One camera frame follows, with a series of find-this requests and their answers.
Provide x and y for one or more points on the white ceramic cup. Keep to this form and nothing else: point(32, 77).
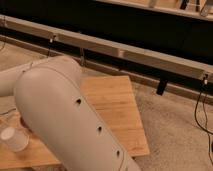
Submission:
point(15, 139)

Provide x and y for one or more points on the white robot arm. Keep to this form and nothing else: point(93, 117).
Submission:
point(47, 95)

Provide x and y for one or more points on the wooden table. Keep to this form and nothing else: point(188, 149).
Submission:
point(113, 99)

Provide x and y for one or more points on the purple bowl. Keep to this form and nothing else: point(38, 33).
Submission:
point(23, 123)

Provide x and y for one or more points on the long metal rail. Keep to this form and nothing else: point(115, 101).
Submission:
point(146, 57)

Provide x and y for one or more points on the black rail bracket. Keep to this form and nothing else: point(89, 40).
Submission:
point(161, 86)

